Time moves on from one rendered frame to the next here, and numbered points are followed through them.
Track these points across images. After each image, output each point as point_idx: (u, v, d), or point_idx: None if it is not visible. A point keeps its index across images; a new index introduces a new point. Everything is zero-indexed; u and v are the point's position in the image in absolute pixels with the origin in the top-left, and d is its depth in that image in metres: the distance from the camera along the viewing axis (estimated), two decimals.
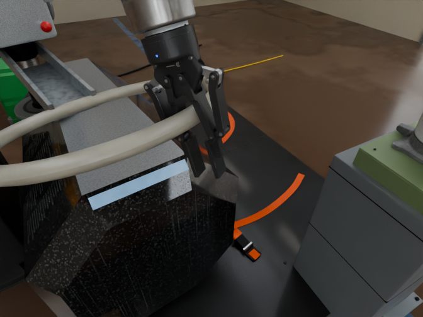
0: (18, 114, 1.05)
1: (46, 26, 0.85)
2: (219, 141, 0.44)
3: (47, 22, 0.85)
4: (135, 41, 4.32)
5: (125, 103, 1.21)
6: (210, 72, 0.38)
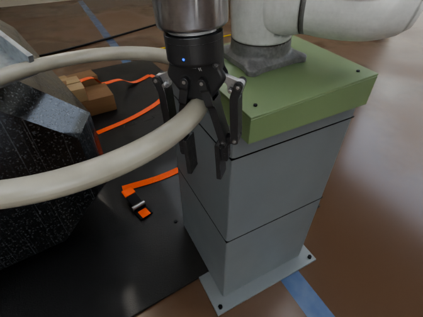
0: None
1: None
2: (228, 146, 0.44)
3: None
4: (94, 20, 4.18)
5: None
6: (234, 82, 0.37)
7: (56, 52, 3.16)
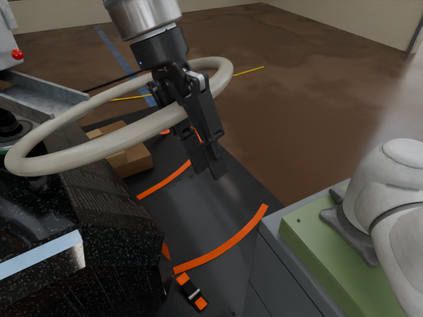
0: None
1: (18, 53, 0.84)
2: (213, 144, 0.43)
3: (19, 50, 0.84)
4: (113, 50, 4.17)
5: (36, 148, 1.06)
6: (192, 78, 0.37)
7: (81, 92, 3.16)
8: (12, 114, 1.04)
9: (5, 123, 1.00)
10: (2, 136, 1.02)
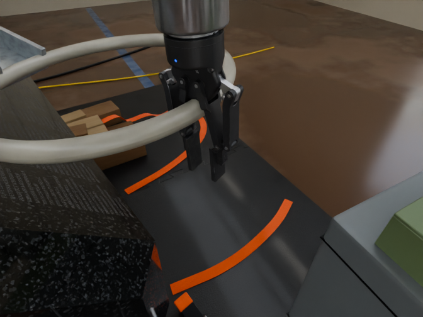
0: None
1: None
2: (223, 151, 0.43)
3: None
4: (106, 31, 3.76)
5: None
6: (228, 89, 0.36)
7: (66, 73, 2.74)
8: None
9: None
10: None
